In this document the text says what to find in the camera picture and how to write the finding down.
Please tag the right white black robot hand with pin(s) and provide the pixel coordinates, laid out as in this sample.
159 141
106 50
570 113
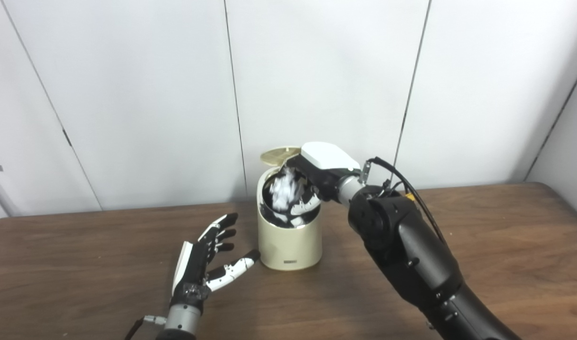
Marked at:
326 165

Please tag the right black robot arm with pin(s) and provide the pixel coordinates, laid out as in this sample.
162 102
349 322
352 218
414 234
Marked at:
411 255

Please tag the round cream bin lid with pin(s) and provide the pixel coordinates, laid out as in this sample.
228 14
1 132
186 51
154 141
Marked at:
279 155

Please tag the black wall panel hinge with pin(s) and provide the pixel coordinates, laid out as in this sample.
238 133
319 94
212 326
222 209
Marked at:
67 137

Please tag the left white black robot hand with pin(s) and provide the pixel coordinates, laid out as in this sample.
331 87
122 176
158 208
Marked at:
193 269

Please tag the white paper ball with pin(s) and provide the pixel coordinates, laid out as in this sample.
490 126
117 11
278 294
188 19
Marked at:
284 189

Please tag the cream-colored desktop bin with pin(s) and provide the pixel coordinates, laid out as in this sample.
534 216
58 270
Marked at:
290 241

